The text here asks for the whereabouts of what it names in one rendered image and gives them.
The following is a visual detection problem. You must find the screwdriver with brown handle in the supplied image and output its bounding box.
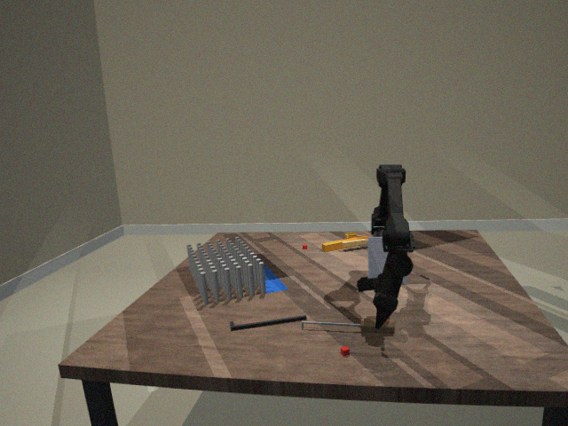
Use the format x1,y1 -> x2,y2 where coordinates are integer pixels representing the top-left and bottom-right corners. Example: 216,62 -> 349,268
302,319 -> 395,334

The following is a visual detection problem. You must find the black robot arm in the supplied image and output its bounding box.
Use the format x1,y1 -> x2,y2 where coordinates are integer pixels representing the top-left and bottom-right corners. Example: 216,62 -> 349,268
357,164 -> 415,293

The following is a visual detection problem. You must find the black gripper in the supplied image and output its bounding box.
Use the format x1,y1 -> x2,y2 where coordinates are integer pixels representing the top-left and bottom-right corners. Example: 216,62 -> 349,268
373,270 -> 404,329

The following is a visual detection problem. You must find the blue flat strip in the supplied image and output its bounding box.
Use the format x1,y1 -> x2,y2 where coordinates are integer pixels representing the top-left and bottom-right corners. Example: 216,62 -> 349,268
264,264 -> 288,294

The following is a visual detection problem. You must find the black l-shaped hook rod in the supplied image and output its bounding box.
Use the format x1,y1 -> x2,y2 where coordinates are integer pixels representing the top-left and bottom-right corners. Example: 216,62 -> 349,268
230,315 -> 307,331

